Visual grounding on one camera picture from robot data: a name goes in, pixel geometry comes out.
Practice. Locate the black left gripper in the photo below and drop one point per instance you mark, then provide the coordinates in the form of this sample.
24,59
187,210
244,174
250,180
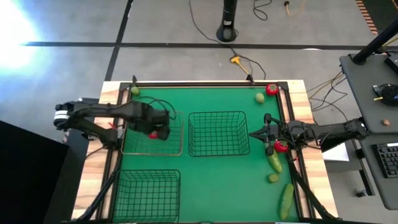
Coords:
149,116

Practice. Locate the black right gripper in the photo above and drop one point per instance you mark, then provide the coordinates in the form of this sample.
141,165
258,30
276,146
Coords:
278,132

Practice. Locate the short green cucumber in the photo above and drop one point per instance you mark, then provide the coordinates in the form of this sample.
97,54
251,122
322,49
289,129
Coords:
276,163

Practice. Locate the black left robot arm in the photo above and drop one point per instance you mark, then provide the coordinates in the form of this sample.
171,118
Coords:
99,109

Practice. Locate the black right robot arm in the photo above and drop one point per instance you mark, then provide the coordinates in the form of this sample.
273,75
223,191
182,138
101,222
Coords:
335,130

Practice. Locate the pale green lime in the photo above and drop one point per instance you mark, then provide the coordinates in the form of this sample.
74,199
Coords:
259,98

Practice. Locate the black table clamp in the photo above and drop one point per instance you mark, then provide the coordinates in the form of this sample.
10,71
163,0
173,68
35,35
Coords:
134,81
251,80

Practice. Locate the green table mat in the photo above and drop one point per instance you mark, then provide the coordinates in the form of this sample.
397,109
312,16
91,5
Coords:
217,186

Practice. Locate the long green cucumber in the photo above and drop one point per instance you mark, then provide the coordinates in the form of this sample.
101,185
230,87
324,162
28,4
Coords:
286,202

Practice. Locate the white box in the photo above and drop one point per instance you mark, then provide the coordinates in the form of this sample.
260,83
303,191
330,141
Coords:
337,154

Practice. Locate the black cylindrical floor stand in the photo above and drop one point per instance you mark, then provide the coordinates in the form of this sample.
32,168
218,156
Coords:
227,31

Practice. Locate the grey desk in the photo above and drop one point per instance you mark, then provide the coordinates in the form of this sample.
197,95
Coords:
363,93

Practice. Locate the small black floor object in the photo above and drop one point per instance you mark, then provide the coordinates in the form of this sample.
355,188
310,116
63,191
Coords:
361,193

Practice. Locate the small brown object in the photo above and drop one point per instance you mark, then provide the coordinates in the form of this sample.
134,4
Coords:
386,122

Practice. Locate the black keyboard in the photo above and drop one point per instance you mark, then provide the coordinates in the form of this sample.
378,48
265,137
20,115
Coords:
388,160

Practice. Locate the black cabinet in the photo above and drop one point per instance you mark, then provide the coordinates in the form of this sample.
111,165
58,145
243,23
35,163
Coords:
28,180

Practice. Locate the black round desk device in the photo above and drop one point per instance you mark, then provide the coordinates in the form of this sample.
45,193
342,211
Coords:
390,95

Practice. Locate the dark metal pole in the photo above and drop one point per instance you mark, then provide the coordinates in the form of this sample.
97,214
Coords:
373,46

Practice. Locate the black flat desk device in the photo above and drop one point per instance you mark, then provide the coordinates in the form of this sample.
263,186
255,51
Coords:
393,63

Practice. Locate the black orange-striped floor mat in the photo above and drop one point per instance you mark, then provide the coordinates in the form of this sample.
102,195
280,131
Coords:
385,12

